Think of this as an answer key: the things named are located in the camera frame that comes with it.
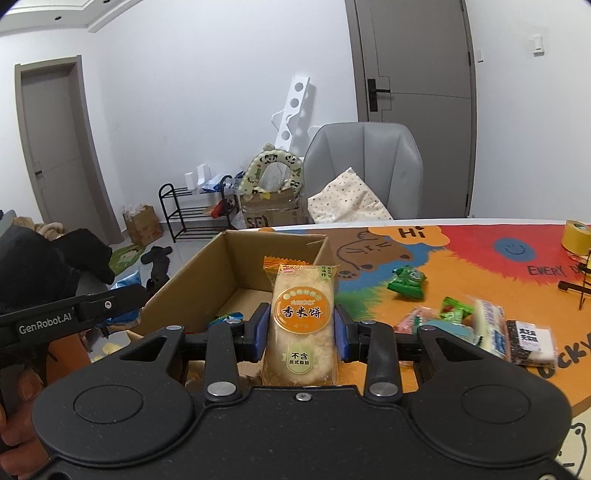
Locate taped brown cardboard box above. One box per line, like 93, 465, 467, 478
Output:
235, 187, 309, 229

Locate plain grey door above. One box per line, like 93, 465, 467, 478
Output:
14, 55, 112, 245

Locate green floor mat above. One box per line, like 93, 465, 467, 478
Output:
111, 242, 146, 278

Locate white and blue snack packet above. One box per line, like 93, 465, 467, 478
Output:
466, 298, 509, 358

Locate person's left hand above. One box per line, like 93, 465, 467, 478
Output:
0, 369, 47, 462

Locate white plastic holder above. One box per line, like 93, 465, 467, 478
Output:
185, 164, 211, 191

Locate dark snack packet white label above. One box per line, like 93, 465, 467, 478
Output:
505, 319, 557, 365

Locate pink snack packet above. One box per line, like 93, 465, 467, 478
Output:
393, 307, 444, 335

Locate yellow tape roll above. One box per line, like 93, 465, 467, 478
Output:
562, 220, 591, 254

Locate cream rice cracker packet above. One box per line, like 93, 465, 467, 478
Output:
261, 256, 341, 387

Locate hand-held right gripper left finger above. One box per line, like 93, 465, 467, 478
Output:
119, 302, 271, 400

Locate black wire rack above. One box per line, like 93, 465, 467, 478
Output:
557, 249, 591, 310

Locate grey door with lock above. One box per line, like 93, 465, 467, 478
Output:
344, 0, 478, 220

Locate black metal shoe rack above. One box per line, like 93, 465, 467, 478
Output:
158, 181, 238, 243

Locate black jacket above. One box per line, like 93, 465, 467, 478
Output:
0, 226, 116, 301

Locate colourful printed table mat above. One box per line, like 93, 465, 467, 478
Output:
268, 220, 591, 478

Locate panda print padded ring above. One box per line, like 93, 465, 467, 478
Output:
239, 143, 305, 199

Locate black shoes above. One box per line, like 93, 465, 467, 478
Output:
141, 246, 172, 278

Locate black door lock handle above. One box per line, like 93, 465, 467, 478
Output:
367, 78, 391, 112

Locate grey padded chair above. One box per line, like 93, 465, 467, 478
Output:
303, 122, 424, 224

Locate blue plastic bag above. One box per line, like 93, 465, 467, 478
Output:
201, 174, 236, 192

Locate white perforated board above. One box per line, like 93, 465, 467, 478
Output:
270, 74, 317, 153

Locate cream dotted cushion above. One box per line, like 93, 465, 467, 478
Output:
307, 167, 394, 224

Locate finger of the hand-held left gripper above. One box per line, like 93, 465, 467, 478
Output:
76, 284, 148, 325

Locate light green snack packet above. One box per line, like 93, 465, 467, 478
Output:
438, 296, 476, 324

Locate dark green snack packet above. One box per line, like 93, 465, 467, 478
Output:
387, 267, 428, 301

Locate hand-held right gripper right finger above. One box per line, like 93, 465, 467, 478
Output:
333, 304, 469, 398

